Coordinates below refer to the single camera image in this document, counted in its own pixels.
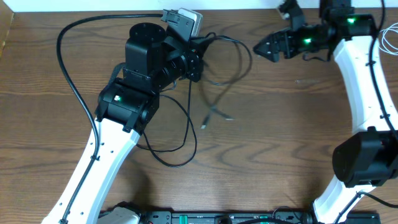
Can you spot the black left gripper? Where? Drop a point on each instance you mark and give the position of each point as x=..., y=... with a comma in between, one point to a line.
x=193, y=65

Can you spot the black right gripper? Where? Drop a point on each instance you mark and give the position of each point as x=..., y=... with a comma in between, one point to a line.
x=285, y=36

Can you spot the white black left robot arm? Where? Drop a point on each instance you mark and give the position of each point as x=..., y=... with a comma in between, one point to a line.
x=155, y=58

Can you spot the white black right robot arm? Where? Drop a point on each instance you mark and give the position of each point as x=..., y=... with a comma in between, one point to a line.
x=368, y=159

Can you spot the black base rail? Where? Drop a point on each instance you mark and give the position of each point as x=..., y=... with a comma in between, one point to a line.
x=129, y=213

